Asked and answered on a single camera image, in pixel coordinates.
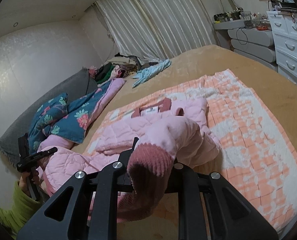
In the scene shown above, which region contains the pile of clothes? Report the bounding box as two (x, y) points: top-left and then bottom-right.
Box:
(87, 54), (143, 86)

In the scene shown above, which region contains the tan bed cover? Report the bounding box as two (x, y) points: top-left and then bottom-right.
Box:
(73, 45), (297, 239)

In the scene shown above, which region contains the green sleeve forearm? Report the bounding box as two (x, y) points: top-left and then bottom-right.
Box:
(0, 179), (43, 239)

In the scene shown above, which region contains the blue floral quilt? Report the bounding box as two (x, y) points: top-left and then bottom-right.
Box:
(34, 78), (125, 152)

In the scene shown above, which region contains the white drawer cabinet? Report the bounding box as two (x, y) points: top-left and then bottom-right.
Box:
(267, 11), (297, 85)

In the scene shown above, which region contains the light blue garment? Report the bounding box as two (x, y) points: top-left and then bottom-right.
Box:
(132, 59), (171, 88)

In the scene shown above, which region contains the blue floral pillow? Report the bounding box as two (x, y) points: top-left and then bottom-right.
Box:
(28, 93), (68, 155)

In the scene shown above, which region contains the orange plaid fleece blanket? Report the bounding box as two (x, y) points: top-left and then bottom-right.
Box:
(84, 70), (297, 230)

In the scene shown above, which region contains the person left hand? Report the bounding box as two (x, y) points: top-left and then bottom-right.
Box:
(18, 170), (40, 197)

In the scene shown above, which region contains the grey headboard cushion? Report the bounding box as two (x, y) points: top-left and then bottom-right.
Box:
(0, 67), (99, 168)

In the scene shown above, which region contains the striped beige curtain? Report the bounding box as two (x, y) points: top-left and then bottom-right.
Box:
(95, 0), (217, 62)

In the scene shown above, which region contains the grey vanity desk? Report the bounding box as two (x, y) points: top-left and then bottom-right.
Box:
(212, 0), (277, 72)

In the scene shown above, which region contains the pink quilted jacket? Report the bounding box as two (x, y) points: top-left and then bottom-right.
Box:
(43, 98), (221, 222)

